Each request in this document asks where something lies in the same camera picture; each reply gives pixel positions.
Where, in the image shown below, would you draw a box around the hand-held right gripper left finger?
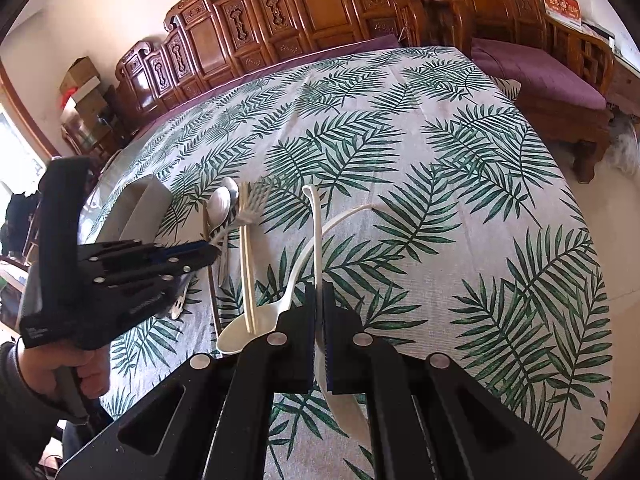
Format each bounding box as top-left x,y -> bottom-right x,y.
57,284 -> 317,480

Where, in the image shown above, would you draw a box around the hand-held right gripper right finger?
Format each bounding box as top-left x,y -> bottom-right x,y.
322,280 -> 584,480

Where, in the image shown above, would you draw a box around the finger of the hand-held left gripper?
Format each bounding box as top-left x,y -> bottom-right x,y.
92,260 -> 195,292
77,239 -> 219,273

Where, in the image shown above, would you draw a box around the wooden chopstick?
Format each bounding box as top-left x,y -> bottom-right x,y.
246,220 -> 258,335
240,184 -> 252,333
201,200 -> 222,337

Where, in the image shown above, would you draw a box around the large metal spoon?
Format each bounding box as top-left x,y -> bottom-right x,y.
206,187 -> 234,288

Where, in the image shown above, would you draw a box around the grey metal tray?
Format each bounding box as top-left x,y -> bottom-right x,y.
94,172 -> 174,247

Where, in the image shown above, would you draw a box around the white plastic soup spoon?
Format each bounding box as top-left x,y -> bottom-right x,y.
216,204 -> 376,356

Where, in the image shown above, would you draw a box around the white rice paddle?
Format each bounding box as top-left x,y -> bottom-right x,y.
301,184 -> 370,445

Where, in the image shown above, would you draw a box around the cream plastic fork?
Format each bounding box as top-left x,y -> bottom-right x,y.
167,182 -> 272,321

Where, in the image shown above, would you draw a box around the person's left forearm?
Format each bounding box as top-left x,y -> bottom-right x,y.
0,342 -> 71,467

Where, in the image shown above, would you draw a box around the person's left hand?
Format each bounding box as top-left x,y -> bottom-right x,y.
15,342 -> 113,413

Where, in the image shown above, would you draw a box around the leaf print tablecloth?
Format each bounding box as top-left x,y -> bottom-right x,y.
82,46 -> 614,480

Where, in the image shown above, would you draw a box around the stack of cardboard boxes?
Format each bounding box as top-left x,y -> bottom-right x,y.
59,56 -> 110,128

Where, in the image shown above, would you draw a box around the purple sofa cushion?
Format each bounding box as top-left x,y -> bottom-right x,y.
132,34 -> 402,133

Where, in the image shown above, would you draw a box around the carved wooden sofa bench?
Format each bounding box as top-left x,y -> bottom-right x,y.
115,0 -> 418,126

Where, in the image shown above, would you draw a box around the purple armchair cushion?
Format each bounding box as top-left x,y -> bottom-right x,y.
470,37 -> 609,111

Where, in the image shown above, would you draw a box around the white plastic bag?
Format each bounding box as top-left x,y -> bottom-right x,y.
606,112 -> 640,177

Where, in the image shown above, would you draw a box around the carved wooden armchair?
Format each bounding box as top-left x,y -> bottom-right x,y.
406,0 -> 617,184

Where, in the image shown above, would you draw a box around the red calendar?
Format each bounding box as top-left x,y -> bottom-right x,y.
540,0 -> 584,31

